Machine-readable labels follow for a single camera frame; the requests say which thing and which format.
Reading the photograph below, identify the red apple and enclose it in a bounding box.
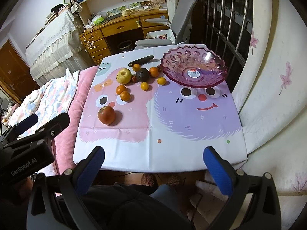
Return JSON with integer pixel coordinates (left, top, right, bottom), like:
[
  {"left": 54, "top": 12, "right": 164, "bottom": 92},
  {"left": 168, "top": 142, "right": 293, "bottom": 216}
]
[{"left": 98, "top": 105, "right": 116, "bottom": 125}]

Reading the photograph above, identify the orange tangerine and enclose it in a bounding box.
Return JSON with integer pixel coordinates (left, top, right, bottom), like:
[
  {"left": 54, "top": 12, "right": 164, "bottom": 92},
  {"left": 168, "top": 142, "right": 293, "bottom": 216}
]
[
  {"left": 120, "top": 91, "right": 131, "bottom": 102},
  {"left": 149, "top": 67, "right": 159, "bottom": 78},
  {"left": 116, "top": 85, "right": 127, "bottom": 95}
]

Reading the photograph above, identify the wrinkled brown red fruit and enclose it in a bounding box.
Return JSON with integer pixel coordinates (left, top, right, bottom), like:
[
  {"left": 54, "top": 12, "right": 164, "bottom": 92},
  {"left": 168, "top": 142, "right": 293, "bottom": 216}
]
[{"left": 131, "top": 75, "right": 138, "bottom": 83}]

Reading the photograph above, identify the small yellow kumquat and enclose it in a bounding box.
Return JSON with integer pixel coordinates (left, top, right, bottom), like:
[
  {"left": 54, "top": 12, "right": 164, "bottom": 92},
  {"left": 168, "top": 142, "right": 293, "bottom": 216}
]
[
  {"left": 140, "top": 82, "right": 149, "bottom": 91},
  {"left": 157, "top": 77, "right": 167, "bottom": 85}
]

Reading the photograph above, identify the small orange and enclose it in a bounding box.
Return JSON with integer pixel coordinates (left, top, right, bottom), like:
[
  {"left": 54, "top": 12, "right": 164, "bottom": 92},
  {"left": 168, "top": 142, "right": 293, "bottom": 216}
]
[{"left": 132, "top": 64, "right": 140, "bottom": 72}]

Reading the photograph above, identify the dark avocado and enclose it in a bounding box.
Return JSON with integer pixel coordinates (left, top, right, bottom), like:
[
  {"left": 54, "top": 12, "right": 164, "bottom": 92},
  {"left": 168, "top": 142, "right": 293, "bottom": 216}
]
[{"left": 136, "top": 68, "right": 150, "bottom": 83}]

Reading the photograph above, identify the small dark red fruit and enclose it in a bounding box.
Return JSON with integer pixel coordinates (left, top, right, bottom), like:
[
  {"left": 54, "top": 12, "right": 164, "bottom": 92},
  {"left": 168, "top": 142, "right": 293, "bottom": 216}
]
[{"left": 157, "top": 65, "right": 163, "bottom": 73}]

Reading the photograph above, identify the pink blanket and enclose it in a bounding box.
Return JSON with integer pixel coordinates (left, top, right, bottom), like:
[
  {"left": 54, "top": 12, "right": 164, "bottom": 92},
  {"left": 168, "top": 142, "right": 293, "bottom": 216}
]
[{"left": 51, "top": 65, "right": 98, "bottom": 175}]

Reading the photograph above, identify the floral quilt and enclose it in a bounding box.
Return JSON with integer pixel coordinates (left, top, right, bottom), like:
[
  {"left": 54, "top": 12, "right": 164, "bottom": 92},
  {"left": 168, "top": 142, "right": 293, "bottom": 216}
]
[{"left": 8, "top": 69, "right": 80, "bottom": 139}]

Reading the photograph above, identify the brown wooden door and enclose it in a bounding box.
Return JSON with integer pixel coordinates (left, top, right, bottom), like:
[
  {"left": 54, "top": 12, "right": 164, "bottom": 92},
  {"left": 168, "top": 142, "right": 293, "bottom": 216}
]
[{"left": 0, "top": 40, "right": 40, "bottom": 104}]

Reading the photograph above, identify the white lace cover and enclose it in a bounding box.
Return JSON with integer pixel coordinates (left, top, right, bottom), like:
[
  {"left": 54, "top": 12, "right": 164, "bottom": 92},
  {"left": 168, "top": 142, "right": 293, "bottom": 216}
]
[{"left": 26, "top": 10, "right": 94, "bottom": 85}]

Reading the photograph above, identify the cartoon printed tablecloth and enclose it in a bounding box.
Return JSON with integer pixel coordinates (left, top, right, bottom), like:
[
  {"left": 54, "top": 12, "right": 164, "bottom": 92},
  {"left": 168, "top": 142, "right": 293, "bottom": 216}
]
[{"left": 73, "top": 46, "right": 247, "bottom": 173}]

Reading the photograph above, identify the white butterfly curtain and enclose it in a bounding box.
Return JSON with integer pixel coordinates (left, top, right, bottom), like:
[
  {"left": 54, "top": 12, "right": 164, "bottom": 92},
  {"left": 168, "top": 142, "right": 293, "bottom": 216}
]
[{"left": 233, "top": 0, "right": 306, "bottom": 229}]

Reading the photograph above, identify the wooden desk with drawers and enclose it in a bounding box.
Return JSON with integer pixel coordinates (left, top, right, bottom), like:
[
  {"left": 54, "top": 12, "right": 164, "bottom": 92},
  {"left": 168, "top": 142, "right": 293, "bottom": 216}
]
[{"left": 80, "top": 9, "right": 168, "bottom": 65}]

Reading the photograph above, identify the black waste basket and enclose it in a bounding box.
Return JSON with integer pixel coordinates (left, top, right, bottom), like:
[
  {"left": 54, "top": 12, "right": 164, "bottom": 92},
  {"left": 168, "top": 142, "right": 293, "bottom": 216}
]
[{"left": 118, "top": 40, "right": 133, "bottom": 53}]

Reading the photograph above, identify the pink glass fruit bowl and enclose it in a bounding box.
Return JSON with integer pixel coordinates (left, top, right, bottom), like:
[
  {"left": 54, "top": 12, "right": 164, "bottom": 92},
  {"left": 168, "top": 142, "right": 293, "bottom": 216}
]
[{"left": 160, "top": 45, "right": 227, "bottom": 88}]

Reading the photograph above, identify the white storage box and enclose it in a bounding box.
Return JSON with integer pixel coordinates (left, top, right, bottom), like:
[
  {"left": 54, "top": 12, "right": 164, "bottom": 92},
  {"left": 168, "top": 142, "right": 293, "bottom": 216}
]
[{"left": 146, "top": 29, "right": 175, "bottom": 41}]

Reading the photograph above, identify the metal window grille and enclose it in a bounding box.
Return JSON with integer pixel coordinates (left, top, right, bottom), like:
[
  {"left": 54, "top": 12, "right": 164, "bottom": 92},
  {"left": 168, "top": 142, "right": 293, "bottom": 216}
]
[{"left": 189, "top": 0, "right": 253, "bottom": 90}]

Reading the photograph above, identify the grey office chair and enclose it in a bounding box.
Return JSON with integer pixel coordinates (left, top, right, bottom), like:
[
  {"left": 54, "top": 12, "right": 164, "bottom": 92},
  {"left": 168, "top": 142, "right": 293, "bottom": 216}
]
[{"left": 135, "top": 0, "right": 198, "bottom": 50}]

